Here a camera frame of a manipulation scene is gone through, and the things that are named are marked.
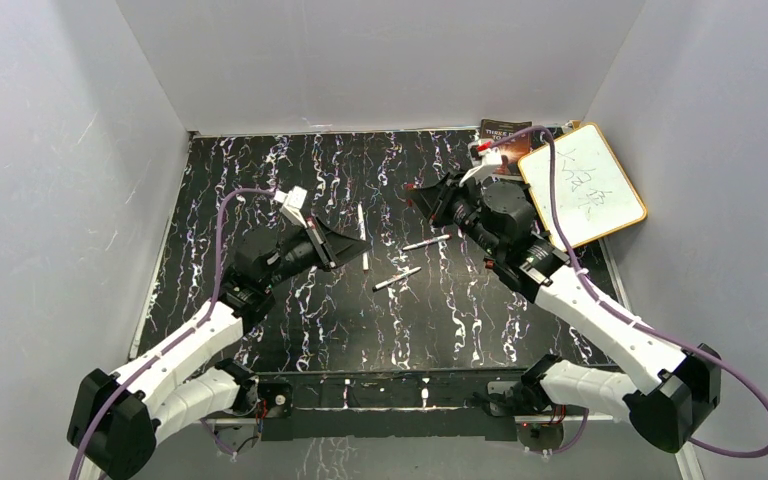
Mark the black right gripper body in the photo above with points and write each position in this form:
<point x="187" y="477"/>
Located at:
<point x="459" y="204"/>

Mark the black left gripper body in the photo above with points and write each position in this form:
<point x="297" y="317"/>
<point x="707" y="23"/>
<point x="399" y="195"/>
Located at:
<point x="301" y="255"/>

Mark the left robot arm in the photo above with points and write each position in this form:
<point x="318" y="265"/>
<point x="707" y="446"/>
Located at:
<point x="119" y="418"/>

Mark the white marker pen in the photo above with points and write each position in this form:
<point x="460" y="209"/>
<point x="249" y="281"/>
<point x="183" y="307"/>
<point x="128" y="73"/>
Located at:
<point x="426" y="242"/>

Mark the white marker black end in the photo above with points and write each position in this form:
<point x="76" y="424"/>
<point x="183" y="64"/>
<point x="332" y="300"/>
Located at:
<point x="396" y="278"/>

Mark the dark paperback book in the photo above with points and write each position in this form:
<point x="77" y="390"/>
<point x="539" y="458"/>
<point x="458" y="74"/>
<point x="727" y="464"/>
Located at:
<point x="512" y="152"/>

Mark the yellow framed whiteboard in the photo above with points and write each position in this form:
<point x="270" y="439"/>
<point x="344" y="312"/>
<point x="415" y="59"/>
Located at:
<point x="590" y="191"/>

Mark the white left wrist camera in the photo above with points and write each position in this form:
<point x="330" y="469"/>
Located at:
<point x="291" y="203"/>

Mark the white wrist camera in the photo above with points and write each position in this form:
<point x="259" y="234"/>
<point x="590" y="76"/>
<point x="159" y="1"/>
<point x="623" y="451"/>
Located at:
<point x="486" y="159"/>
<point x="291" y="203"/>

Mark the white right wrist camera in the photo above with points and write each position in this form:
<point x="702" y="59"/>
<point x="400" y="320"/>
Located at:
<point x="486" y="159"/>

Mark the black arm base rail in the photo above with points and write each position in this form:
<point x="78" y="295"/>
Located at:
<point x="437" y="403"/>

